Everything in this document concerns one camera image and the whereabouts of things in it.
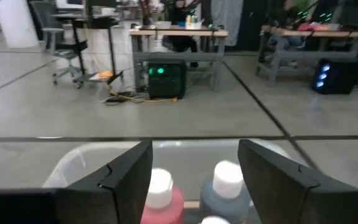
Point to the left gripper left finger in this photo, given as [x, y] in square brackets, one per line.
[129, 174]

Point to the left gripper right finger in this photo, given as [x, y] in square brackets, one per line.
[275, 186]

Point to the red paint bottle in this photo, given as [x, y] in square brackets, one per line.
[163, 211]

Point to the dark teal paint bottle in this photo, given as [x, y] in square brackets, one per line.
[222, 205]

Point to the pink paint bottle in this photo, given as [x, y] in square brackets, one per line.
[214, 221]

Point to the clear plastic bin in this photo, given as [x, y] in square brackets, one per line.
[182, 155]

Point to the computer tower green lights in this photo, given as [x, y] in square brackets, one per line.
[166, 84]

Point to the computer tower blue lights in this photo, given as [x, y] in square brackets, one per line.
[340, 77]

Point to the grey office chair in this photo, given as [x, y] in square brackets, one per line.
[70, 49]

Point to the person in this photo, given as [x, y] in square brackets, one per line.
[180, 43]
[286, 42]

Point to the wooden workbench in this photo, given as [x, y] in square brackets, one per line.
[322, 33]
[179, 32]

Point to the black monitor stand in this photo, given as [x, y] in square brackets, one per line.
[96, 23]

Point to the grey curtain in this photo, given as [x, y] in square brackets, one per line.
[227, 18]

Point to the white pillar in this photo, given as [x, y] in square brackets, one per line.
[14, 21]

